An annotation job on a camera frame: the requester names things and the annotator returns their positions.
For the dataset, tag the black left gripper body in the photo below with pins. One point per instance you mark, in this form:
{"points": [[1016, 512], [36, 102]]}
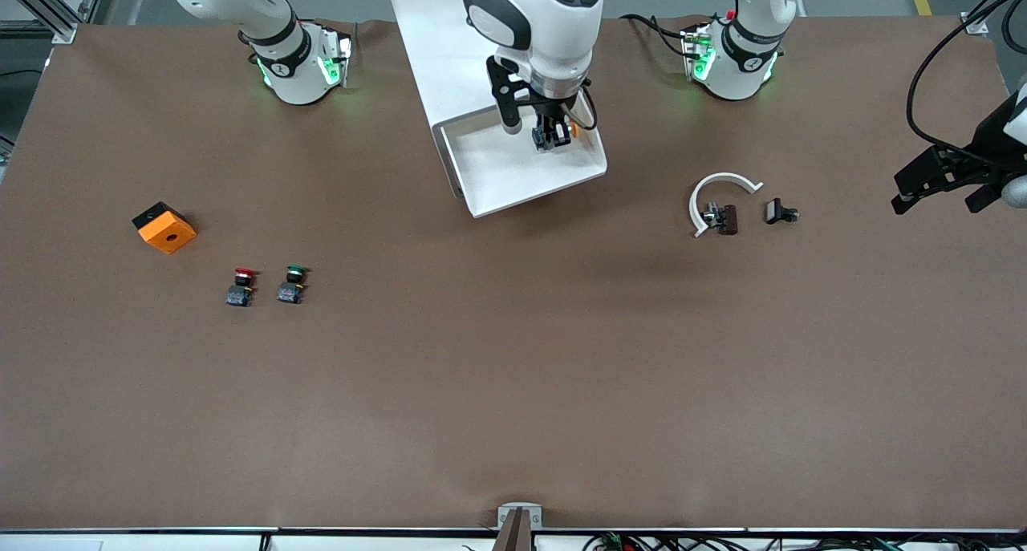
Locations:
{"points": [[997, 132]]}

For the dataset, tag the yellow push button switch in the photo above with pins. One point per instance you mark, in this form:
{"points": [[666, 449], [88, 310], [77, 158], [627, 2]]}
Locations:
{"points": [[574, 131]]}

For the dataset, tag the white plastic drawer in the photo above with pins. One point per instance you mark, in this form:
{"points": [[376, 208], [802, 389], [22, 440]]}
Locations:
{"points": [[513, 174]]}

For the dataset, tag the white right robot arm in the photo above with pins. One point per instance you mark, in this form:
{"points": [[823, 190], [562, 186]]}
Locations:
{"points": [[554, 22]]}

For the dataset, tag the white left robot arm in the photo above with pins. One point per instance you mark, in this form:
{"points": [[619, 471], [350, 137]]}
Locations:
{"points": [[734, 70]]}

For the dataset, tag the white drawer cabinet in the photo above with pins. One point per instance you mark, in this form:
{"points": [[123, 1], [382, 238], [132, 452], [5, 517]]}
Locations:
{"points": [[433, 54]]}

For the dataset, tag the black square push button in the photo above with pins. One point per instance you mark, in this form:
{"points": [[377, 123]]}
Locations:
{"points": [[775, 211]]}

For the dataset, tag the aluminium frame post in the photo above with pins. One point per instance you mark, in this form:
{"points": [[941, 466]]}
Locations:
{"points": [[973, 26], [62, 31]]}

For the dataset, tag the green push button switch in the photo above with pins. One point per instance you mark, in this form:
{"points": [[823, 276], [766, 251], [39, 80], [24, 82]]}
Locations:
{"points": [[290, 292]]}

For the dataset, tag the red push button switch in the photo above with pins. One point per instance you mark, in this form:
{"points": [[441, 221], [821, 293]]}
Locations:
{"points": [[239, 294]]}

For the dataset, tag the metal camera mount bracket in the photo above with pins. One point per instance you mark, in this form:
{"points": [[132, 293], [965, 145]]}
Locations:
{"points": [[536, 517]]}

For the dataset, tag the orange black switch box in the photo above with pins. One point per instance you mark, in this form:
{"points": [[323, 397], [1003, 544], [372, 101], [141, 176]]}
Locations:
{"points": [[168, 234]]}

